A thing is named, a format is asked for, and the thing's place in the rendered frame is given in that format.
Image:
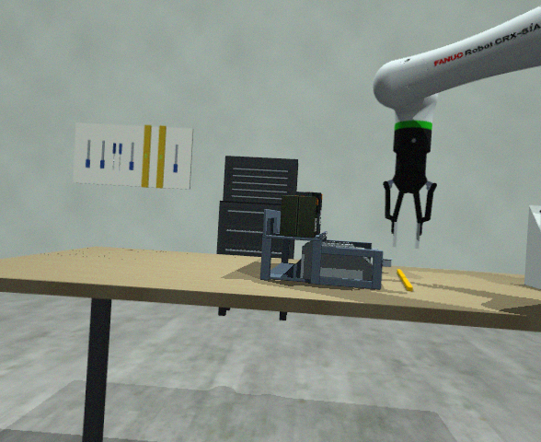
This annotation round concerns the yellow bar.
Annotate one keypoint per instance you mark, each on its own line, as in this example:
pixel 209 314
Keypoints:
pixel 406 282

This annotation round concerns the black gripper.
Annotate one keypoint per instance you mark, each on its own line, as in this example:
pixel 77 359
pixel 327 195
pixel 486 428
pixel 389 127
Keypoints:
pixel 410 178

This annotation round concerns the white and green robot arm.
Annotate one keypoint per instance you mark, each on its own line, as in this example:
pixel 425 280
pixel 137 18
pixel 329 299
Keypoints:
pixel 410 86

